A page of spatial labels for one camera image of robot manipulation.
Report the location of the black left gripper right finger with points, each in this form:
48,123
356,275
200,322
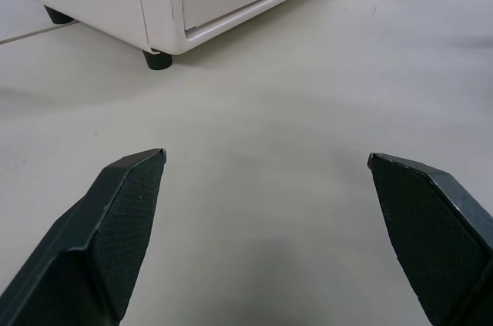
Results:
435,241

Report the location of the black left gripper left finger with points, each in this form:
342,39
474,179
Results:
96,249

